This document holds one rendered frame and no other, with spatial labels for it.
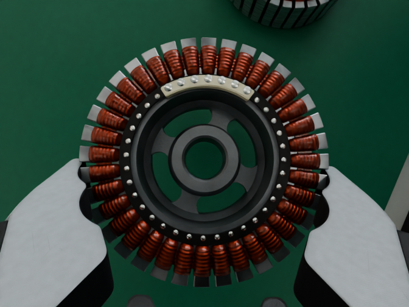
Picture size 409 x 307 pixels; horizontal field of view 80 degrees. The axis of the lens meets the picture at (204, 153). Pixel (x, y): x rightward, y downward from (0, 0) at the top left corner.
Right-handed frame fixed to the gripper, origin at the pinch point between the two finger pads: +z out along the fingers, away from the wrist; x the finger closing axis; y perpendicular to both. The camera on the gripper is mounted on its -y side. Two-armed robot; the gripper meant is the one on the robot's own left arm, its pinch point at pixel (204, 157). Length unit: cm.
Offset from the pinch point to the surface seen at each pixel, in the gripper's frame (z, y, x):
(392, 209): 5.1, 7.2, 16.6
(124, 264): 2.4, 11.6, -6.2
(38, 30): 12.1, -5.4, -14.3
